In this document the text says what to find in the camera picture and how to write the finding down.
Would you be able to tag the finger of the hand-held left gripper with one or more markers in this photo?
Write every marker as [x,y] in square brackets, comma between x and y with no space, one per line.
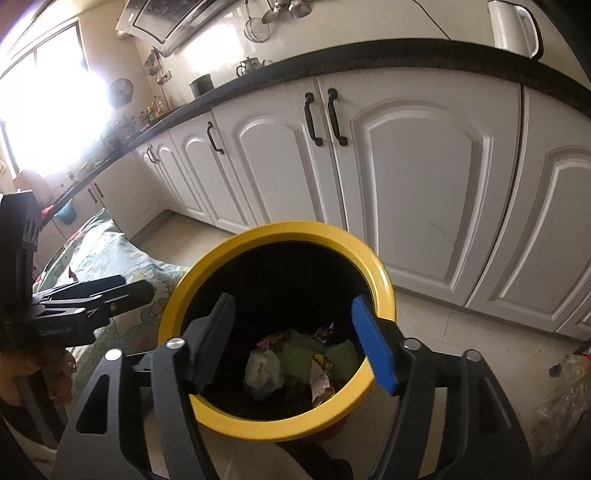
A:
[83,288]
[129,297]

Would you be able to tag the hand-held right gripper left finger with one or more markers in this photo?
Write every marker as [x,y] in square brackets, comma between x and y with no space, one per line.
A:
[214,341]

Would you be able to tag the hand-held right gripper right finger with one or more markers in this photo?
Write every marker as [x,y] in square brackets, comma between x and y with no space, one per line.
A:
[374,346]

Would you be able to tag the green mesh scrubbing sponge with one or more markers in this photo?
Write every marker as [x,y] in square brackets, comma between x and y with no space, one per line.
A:
[300,360]

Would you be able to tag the yellow rimmed trash bin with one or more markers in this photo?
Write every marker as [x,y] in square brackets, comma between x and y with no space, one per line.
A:
[277,229]

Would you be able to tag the person's left hand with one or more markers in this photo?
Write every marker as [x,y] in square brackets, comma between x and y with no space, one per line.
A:
[60,374]

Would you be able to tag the printed blanket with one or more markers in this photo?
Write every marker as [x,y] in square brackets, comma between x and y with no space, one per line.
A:
[106,258]

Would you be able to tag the purple snack wrapper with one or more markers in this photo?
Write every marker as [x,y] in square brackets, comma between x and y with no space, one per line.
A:
[328,333]

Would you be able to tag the white plastic bag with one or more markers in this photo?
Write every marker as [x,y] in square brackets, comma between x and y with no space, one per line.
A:
[263,374]

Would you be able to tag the yellow snack wrapper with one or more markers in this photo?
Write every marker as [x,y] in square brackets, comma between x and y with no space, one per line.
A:
[323,378]

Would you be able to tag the blue cup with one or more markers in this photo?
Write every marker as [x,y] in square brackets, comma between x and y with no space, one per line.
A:
[66,213]

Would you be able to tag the white kitchen cabinet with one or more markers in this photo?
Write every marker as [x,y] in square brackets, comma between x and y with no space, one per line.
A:
[415,184]

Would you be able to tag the window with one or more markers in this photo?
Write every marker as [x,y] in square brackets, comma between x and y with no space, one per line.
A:
[46,106]

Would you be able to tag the row of condiment bottles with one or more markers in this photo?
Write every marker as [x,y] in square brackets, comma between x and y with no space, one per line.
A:
[154,110]

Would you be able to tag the clear plastic bag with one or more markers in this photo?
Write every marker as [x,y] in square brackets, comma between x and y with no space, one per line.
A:
[565,406]

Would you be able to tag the black cooking pot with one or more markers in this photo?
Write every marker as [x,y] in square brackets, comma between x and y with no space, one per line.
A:
[202,86]

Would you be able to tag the hanging small utensils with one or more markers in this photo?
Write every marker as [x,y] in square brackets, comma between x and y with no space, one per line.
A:
[156,67]

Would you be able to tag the metal teapot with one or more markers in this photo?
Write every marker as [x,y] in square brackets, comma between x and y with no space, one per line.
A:
[251,67]

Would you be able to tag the metal range hood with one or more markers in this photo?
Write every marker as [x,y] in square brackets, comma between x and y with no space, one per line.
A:
[175,23]

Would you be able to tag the black kitchen countertop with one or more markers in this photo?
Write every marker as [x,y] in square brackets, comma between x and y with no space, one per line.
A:
[369,53]

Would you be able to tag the metal strainer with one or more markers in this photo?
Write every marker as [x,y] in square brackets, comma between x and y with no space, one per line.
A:
[257,27]

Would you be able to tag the metal ladle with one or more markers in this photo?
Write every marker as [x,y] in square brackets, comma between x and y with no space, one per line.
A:
[271,13]
[299,8]

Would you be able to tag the white electric kettle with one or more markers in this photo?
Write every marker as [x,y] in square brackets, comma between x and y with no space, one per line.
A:
[510,25]

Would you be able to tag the round wall plate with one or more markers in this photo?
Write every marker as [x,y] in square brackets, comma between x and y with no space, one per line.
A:
[121,92]

